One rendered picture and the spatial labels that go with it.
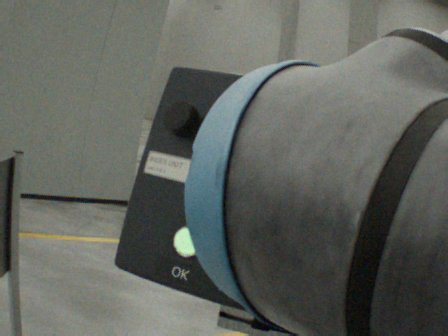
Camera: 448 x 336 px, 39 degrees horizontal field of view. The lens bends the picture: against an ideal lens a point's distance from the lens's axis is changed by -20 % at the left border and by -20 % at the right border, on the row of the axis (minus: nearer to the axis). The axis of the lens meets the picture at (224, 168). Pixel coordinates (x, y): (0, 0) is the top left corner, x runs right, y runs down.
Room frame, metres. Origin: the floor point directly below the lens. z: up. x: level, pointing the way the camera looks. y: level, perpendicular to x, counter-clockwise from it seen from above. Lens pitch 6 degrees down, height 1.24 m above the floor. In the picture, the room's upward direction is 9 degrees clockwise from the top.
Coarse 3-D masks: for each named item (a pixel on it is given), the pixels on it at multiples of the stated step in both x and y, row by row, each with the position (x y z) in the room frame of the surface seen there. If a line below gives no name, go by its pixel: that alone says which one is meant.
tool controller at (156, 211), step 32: (192, 96) 0.65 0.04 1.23; (160, 128) 0.66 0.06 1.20; (192, 128) 0.64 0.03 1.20; (160, 160) 0.64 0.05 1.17; (160, 192) 0.63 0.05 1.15; (128, 224) 0.64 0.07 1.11; (160, 224) 0.62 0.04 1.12; (128, 256) 0.63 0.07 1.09; (160, 256) 0.61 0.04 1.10; (192, 288) 0.59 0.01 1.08; (256, 320) 0.61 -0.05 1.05
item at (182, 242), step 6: (180, 228) 0.61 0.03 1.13; (186, 228) 0.61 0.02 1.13; (180, 234) 0.60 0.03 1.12; (186, 234) 0.60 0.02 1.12; (174, 240) 0.61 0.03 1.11; (180, 240) 0.60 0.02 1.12; (186, 240) 0.60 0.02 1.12; (174, 246) 0.61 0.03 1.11; (180, 246) 0.60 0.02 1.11; (186, 246) 0.60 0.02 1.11; (192, 246) 0.60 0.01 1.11; (180, 252) 0.60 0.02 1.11; (186, 252) 0.60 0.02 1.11; (192, 252) 0.60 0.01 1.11
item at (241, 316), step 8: (224, 312) 0.65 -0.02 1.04; (232, 312) 0.64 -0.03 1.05; (240, 312) 0.64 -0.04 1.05; (224, 320) 0.65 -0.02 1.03; (232, 320) 0.64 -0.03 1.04; (240, 320) 0.65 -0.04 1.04; (248, 320) 0.65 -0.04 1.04; (232, 328) 0.64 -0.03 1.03; (240, 328) 0.64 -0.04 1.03; (248, 328) 0.63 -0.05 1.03; (272, 328) 0.63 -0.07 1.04
